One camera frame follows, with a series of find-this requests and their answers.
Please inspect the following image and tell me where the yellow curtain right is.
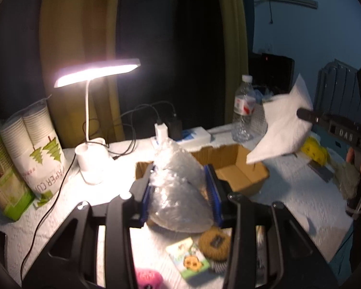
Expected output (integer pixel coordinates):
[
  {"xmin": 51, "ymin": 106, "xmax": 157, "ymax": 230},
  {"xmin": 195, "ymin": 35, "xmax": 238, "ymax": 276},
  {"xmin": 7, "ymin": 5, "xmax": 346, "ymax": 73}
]
[{"xmin": 220, "ymin": 0, "xmax": 248, "ymax": 123}]

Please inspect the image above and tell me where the cartoon green tissue packet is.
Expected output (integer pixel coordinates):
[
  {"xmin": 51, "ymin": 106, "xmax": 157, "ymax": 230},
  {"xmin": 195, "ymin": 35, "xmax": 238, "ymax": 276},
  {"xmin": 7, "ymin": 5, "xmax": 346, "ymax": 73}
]
[{"xmin": 166, "ymin": 237, "xmax": 210, "ymax": 281}]

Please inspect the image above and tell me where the yellow wipes packet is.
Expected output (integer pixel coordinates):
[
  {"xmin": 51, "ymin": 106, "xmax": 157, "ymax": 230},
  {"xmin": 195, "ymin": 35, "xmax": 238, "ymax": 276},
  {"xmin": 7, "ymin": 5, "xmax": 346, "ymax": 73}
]
[{"xmin": 301, "ymin": 136, "xmax": 329, "ymax": 166}]

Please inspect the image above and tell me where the white perforated basket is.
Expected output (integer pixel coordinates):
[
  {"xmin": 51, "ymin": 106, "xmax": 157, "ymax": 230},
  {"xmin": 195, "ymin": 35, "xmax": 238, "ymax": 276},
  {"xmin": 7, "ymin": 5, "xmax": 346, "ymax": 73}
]
[{"xmin": 250, "ymin": 97, "xmax": 268, "ymax": 135}]

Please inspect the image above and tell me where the black computer monitor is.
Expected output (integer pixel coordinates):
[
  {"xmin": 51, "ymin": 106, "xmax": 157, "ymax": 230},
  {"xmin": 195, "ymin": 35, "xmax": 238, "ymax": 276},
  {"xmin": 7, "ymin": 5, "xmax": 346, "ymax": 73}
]
[{"xmin": 249, "ymin": 53, "xmax": 295, "ymax": 95}]

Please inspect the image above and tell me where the grey folding chair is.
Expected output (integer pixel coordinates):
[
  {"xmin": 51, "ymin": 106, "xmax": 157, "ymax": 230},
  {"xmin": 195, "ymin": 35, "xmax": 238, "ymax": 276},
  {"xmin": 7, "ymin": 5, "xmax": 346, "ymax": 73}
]
[{"xmin": 314, "ymin": 59, "xmax": 361, "ymax": 124}]

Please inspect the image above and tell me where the green paper cup pack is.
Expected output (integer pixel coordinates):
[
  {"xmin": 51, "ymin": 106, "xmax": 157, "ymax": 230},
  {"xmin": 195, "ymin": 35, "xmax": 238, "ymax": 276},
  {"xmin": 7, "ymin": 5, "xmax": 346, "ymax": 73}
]
[{"xmin": 0, "ymin": 136, "xmax": 34, "ymax": 221}]

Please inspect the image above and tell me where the clear water bottle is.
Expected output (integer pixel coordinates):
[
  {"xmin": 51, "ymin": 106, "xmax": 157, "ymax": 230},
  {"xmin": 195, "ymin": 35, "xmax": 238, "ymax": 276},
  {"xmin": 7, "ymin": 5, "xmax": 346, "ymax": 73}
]
[{"xmin": 232, "ymin": 75, "xmax": 256, "ymax": 144}]

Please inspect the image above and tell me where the white paper towel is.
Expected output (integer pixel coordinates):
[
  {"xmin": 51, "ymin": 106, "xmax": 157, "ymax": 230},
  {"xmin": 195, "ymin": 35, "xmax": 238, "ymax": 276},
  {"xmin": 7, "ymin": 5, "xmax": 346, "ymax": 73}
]
[{"xmin": 246, "ymin": 75, "xmax": 313, "ymax": 164}]

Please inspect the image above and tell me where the black lamp cable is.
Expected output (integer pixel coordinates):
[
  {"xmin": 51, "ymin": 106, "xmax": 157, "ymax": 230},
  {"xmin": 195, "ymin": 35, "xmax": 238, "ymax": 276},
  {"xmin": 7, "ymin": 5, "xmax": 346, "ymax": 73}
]
[{"xmin": 20, "ymin": 100, "xmax": 179, "ymax": 283}]

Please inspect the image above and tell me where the white usb charger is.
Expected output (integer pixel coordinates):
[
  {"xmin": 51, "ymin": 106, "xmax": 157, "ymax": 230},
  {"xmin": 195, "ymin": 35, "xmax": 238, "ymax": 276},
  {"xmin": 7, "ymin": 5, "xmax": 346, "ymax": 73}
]
[{"xmin": 155, "ymin": 123, "xmax": 168, "ymax": 145}]

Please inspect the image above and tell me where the white paper cup pack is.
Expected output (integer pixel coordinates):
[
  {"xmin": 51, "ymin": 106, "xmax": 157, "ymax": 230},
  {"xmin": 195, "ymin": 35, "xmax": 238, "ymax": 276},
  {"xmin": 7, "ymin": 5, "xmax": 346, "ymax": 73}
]
[{"xmin": 0, "ymin": 99, "xmax": 67, "ymax": 207}]

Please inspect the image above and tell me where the dark smartphone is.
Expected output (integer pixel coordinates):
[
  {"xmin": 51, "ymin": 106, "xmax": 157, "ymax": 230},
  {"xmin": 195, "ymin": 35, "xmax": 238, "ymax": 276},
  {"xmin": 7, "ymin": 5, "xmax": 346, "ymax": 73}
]
[{"xmin": 308, "ymin": 160, "xmax": 334, "ymax": 183}]

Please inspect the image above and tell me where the brown cardboard box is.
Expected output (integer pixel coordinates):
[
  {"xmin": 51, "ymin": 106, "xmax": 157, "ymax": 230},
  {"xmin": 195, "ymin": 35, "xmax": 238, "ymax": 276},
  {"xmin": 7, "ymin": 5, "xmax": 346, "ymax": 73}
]
[{"xmin": 135, "ymin": 144, "xmax": 269, "ymax": 196}]

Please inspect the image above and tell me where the black phone left edge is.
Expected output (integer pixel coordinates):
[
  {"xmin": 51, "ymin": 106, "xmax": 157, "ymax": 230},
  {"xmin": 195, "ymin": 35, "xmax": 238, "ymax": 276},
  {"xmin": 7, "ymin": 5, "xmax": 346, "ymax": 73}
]
[{"xmin": 0, "ymin": 231, "xmax": 7, "ymax": 269}]

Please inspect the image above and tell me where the pink fluffy object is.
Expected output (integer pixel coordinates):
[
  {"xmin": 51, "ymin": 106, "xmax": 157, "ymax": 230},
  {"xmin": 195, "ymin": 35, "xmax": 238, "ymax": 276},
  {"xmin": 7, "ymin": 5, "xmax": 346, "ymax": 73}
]
[{"xmin": 135, "ymin": 269, "xmax": 164, "ymax": 289}]

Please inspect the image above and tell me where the black power adapter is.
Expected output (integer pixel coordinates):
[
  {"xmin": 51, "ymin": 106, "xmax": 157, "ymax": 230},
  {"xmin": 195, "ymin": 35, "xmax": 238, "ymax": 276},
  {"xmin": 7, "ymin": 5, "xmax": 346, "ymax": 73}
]
[{"xmin": 168, "ymin": 114, "xmax": 182, "ymax": 141}]

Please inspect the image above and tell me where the clear bubble wrap bag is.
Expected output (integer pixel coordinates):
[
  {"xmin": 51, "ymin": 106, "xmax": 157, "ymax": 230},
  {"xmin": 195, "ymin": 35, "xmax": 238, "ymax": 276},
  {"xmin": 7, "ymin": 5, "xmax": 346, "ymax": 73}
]
[{"xmin": 148, "ymin": 138, "xmax": 214, "ymax": 234}]

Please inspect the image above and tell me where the white desk lamp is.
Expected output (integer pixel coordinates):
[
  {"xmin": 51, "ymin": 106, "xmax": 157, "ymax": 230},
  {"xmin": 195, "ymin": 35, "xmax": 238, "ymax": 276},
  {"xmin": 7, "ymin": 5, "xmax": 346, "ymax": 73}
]
[{"xmin": 53, "ymin": 58, "xmax": 142, "ymax": 186}]

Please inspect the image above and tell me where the white blue small box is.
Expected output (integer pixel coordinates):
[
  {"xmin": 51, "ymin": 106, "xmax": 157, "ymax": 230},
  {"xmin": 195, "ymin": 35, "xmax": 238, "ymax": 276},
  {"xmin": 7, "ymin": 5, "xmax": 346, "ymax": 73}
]
[{"xmin": 177, "ymin": 127, "xmax": 211, "ymax": 147}]

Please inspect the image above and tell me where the brown plush pouch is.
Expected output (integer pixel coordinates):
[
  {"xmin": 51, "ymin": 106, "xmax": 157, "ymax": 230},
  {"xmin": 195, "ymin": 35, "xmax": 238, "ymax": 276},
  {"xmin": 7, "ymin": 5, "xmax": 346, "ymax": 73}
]
[{"xmin": 198, "ymin": 226, "xmax": 230, "ymax": 262}]

